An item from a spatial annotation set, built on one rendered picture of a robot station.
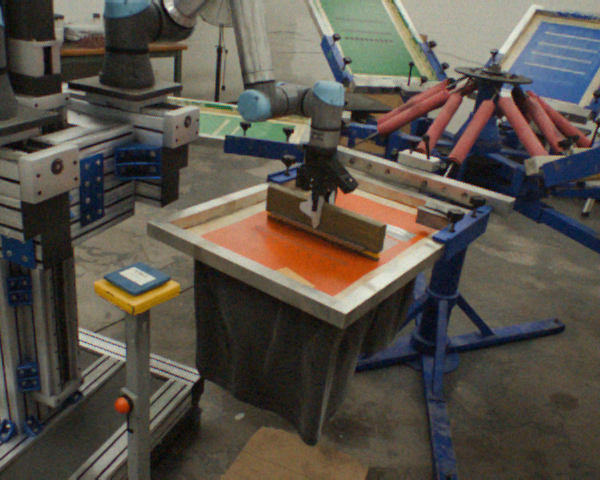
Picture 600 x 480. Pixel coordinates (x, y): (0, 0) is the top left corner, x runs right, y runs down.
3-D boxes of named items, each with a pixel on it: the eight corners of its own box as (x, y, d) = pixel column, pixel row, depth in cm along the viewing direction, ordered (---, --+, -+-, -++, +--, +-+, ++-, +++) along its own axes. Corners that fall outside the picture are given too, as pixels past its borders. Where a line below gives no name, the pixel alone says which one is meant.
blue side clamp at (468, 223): (444, 262, 156) (450, 238, 153) (427, 256, 158) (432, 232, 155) (485, 232, 179) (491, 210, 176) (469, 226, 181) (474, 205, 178)
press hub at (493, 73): (448, 392, 259) (531, 76, 203) (370, 354, 278) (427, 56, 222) (480, 354, 288) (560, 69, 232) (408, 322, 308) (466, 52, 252)
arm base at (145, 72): (86, 81, 160) (85, 43, 156) (121, 75, 173) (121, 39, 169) (133, 90, 156) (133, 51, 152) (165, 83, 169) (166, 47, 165)
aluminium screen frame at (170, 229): (343, 329, 119) (345, 313, 118) (146, 235, 149) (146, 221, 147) (483, 227, 179) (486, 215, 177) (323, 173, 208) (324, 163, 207)
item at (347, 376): (319, 445, 149) (343, 299, 131) (308, 438, 150) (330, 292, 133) (404, 365, 183) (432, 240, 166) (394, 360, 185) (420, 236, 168)
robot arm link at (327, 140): (346, 129, 148) (328, 134, 142) (344, 147, 150) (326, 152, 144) (321, 123, 152) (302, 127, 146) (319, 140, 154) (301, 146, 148)
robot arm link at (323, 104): (322, 78, 148) (352, 84, 144) (318, 122, 153) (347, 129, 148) (304, 81, 142) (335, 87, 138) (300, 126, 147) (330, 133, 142)
